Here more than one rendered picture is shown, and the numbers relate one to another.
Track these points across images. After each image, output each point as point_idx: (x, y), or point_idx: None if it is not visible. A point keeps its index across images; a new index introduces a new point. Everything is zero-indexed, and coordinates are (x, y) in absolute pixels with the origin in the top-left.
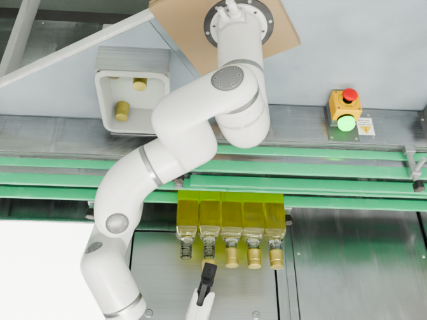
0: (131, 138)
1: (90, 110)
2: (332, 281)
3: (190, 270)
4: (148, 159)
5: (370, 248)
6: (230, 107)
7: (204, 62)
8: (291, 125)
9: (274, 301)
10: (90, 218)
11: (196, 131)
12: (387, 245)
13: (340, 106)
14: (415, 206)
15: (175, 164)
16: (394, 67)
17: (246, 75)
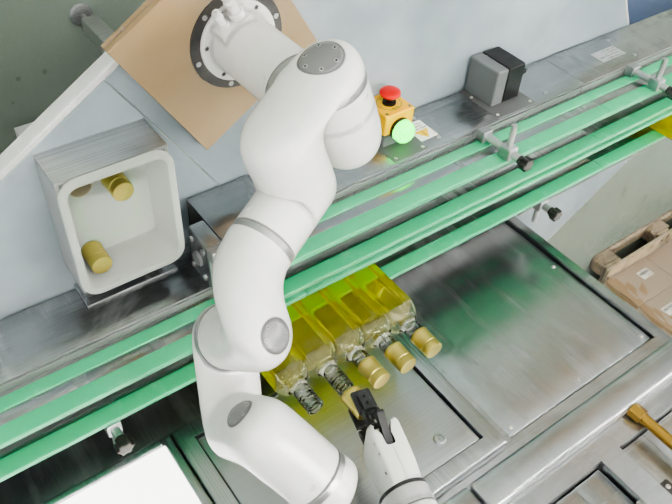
0: (125, 297)
1: (34, 288)
2: (485, 350)
3: None
4: (264, 225)
5: (495, 290)
6: (349, 90)
7: (200, 117)
8: None
9: (446, 409)
10: (127, 452)
11: (321, 143)
12: (509, 276)
13: (388, 112)
14: (516, 206)
15: (303, 216)
16: (421, 38)
17: (343, 44)
